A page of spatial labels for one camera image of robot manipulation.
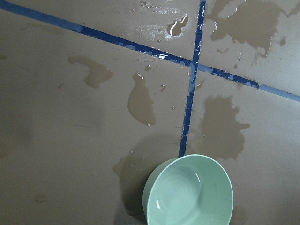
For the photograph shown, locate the light green ceramic bowl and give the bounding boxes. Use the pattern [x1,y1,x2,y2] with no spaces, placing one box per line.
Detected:
[142,154,234,225]

